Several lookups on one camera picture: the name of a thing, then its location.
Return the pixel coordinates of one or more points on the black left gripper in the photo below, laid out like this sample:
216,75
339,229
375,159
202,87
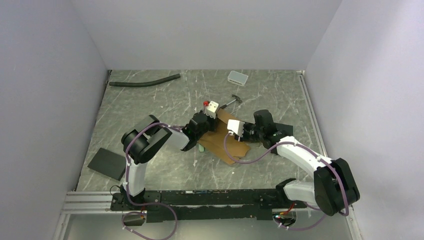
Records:
214,122

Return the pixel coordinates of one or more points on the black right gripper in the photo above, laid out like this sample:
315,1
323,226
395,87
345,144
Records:
246,125

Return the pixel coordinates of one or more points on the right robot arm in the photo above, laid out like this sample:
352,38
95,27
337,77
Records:
333,187

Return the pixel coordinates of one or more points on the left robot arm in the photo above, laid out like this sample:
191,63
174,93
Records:
146,138

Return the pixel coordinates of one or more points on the black rectangular pad right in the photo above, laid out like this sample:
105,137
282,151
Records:
280,131

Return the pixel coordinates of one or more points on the black rectangular pad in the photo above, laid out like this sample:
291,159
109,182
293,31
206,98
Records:
108,163
280,131

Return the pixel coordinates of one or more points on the green plastic tube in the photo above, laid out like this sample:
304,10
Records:
201,148

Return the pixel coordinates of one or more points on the small hammer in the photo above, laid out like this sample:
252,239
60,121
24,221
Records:
235,99

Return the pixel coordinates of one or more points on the white plastic container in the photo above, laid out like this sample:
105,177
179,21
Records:
237,78

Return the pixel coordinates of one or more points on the black rectangular pad left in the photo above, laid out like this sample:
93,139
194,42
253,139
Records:
108,163

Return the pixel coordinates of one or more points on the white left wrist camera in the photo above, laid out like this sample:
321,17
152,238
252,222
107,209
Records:
210,108

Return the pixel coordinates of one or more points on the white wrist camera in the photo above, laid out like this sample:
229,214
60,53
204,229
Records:
210,108
236,127

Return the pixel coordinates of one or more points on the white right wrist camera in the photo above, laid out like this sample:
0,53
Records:
236,127

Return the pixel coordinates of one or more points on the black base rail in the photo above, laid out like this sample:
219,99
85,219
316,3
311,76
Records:
166,213

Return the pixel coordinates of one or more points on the aluminium frame rail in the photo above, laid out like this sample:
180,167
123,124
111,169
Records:
106,202

